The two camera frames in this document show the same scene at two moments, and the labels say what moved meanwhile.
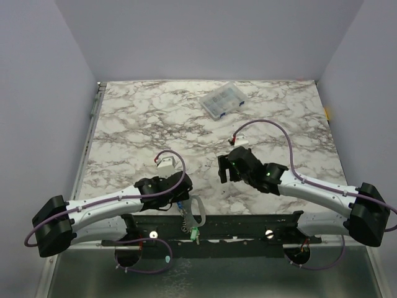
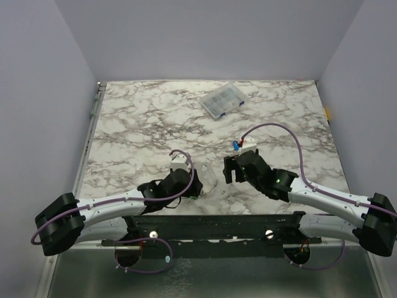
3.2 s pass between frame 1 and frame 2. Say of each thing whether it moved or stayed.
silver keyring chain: moved
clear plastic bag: moved
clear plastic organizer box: stayed
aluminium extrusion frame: stayed
